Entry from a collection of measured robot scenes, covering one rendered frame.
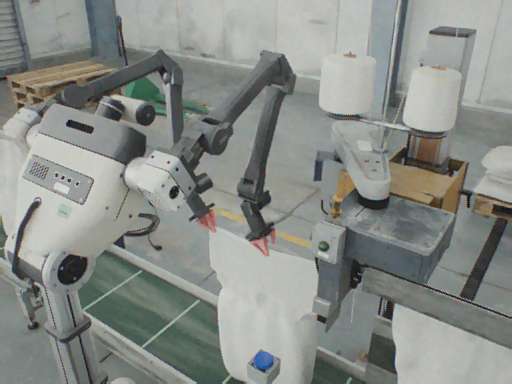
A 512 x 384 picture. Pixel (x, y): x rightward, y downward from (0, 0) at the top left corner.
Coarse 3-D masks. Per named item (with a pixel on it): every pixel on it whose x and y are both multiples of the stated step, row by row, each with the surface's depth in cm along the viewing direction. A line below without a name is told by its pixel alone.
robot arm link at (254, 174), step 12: (288, 84) 147; (264, 96) 150; (276, 96) 148; (264, 108) 150; (276, 108) 150; (264, 120) 151; (276, 120) 153; (264, 132) 151; (264, 144) 152; (252, 156) 154; (264, 156) 154; (252, 168) 154; (264, 168) 156; (240, 180) 156; (252, 180) 158; (240, 192) 157; (252, 192) 154
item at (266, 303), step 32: (224, 256) 178; (256, 256) 166; (288, 256) 159; (224, 288) 179; (256, 288) 173; (288, 288) 165; (224, 320) 181; (256, 320) 171; (288, 320) 163; (224, 352) 189; (256, 352) 177; (288, 352) 168
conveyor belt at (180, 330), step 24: (96, 264) 263; (120, 264) 263; (96, 288) 244; (120, 288) 245; (144, 288) 245; (168, 288) 245; (96, 312) 228; (120, 312) 229; (144, 312) 229; (168, 312) 229; (192, 312) 229; (216, 312) 229; (144, 336) 215; (168, 336) 215; (192, 336) 215; (216, 336) 215; (168, 360) 202; (192, 360) 202; (216, 360) 203
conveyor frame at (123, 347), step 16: (128, 256) 266; (160, 272) 253; (176, 288) 250; (192, 288) 241; (208, 304) 238; (96, 320) 218; (96, 336) 226; (112, 336) 216; (128, 352) 212; (144, 352) 201; (320, 352) 204; (144, 368) 209; (160, 368) 200; (336, 368) 202; (352, 368) 196
